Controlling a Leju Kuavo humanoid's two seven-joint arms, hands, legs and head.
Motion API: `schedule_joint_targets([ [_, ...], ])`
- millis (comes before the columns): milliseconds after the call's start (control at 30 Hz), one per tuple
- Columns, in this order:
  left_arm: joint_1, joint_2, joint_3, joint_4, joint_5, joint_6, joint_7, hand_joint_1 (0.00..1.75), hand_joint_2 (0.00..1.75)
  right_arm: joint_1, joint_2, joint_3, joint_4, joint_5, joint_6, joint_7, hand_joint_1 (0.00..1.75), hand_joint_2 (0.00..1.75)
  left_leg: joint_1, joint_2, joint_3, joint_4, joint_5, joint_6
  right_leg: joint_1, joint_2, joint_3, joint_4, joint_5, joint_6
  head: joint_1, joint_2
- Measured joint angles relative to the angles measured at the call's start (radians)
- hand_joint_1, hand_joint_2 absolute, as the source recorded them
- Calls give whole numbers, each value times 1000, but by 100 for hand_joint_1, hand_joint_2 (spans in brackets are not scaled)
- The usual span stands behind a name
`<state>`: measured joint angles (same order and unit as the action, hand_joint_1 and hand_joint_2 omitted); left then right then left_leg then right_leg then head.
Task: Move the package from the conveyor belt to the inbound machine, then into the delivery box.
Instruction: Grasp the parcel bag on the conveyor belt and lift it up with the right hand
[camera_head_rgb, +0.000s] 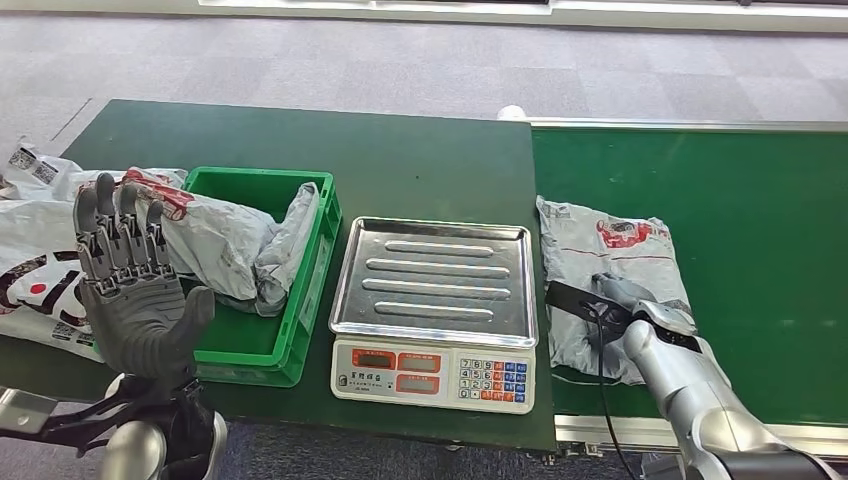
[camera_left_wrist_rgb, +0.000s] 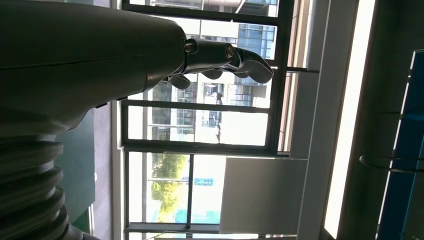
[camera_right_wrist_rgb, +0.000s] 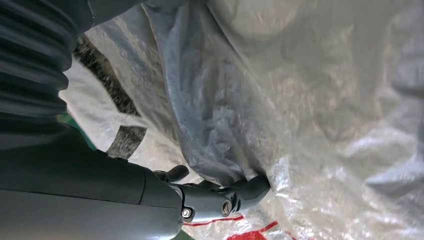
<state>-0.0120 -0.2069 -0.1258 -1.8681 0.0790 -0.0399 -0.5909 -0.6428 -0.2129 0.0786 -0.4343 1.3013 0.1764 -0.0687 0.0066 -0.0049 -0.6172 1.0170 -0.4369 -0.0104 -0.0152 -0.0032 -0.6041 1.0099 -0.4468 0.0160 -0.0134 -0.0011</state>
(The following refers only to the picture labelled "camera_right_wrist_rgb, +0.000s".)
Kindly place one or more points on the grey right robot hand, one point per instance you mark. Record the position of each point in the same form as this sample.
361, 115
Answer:
82, 198

